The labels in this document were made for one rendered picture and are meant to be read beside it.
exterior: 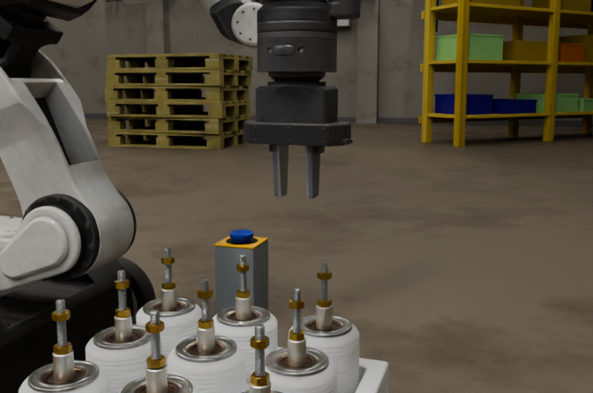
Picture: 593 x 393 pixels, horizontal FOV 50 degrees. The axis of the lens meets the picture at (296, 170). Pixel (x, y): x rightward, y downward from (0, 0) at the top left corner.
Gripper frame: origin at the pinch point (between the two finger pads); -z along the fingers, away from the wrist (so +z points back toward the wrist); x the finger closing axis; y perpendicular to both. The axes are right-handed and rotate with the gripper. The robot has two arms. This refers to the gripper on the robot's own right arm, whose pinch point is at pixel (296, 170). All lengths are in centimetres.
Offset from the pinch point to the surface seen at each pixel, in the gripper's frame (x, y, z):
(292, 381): 1.0, -4.3, -23.2
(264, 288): -15.6, 30.3, -24.9
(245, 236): -17.8, 27.6, -15.4
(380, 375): 7.6, 14.5, -29.9
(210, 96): -223, 442, -3
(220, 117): -214, 441, -21
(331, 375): 4.6, -1.0, -23.4
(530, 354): 30, 72, -48
